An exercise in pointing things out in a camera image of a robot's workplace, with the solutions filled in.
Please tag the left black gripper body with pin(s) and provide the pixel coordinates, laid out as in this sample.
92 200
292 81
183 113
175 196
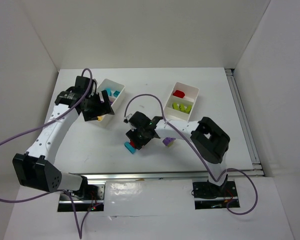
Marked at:
104 105

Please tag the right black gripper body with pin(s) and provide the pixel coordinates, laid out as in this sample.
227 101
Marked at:
136 139

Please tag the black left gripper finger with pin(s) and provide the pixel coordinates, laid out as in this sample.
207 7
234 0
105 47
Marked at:
105 105
91 110

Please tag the large teal curved lego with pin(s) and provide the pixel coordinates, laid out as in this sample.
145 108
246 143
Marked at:
109 92

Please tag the red lego cluster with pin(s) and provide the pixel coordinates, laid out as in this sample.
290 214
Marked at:
132 144

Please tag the purple rounded lego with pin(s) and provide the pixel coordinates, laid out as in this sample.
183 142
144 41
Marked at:
168 141

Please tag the lime green lego brick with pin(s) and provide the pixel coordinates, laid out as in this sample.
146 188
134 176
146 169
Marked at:
185 108

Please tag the red curved lego brick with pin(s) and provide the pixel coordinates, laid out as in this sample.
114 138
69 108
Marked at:
179 94

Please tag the green leaf lego piece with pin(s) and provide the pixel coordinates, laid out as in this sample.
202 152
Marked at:
175 106

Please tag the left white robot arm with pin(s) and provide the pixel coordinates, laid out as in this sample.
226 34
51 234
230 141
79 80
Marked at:
35 168

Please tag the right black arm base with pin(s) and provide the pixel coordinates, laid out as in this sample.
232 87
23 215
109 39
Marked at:
209 196

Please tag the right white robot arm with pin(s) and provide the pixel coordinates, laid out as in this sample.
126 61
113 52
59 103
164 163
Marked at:
209 142

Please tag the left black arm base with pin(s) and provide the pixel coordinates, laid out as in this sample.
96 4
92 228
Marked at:
92 199

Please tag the small teal lego brick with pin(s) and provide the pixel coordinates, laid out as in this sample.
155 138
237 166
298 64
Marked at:
116 94

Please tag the left white plastic container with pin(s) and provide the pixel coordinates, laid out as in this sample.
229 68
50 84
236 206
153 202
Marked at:
107 83

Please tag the white plastic container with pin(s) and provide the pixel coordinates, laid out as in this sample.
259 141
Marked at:
191 95
107 83

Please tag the right white plastic container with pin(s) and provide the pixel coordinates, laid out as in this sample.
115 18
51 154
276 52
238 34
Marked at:
191 95

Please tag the aluminium table rail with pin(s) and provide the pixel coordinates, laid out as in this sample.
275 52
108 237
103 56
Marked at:
103 177

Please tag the right side aluminium rail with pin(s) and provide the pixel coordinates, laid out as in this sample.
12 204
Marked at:
242 117

